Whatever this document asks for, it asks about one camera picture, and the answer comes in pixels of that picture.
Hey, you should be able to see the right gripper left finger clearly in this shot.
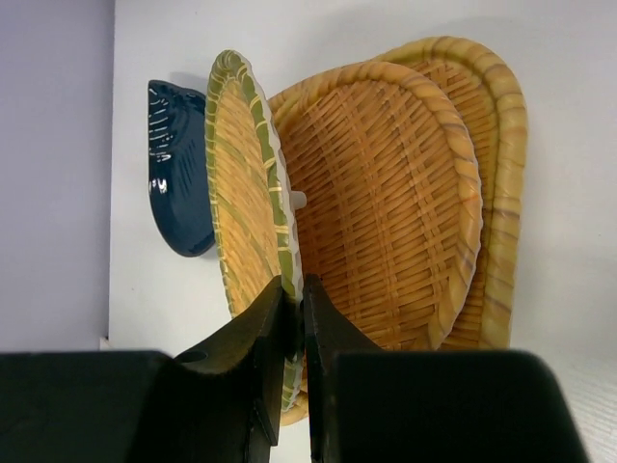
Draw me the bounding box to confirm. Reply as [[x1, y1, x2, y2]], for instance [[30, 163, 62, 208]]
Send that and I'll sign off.
[[1, 279, 285, 462]]

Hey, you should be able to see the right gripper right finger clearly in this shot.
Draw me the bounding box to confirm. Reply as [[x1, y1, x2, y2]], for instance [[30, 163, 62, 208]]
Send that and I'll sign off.
[[304, 275, 588, 462]]

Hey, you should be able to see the yellow round woven plate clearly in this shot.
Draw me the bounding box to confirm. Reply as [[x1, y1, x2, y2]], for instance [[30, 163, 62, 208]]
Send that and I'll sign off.
[[204, 48, 308, 426]]

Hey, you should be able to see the round orange woven plate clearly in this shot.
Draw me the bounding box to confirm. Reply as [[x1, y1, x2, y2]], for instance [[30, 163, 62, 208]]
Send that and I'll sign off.
[[269, 61, 483, 350]]

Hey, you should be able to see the dark blue plate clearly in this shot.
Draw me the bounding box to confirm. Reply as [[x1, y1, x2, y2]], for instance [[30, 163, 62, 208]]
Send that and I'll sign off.
[[148, 80, 215, 258]]

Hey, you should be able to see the triangular woven orange plate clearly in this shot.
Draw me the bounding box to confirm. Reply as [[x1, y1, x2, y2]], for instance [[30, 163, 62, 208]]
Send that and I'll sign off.
[[281, 385, 309, 426]]

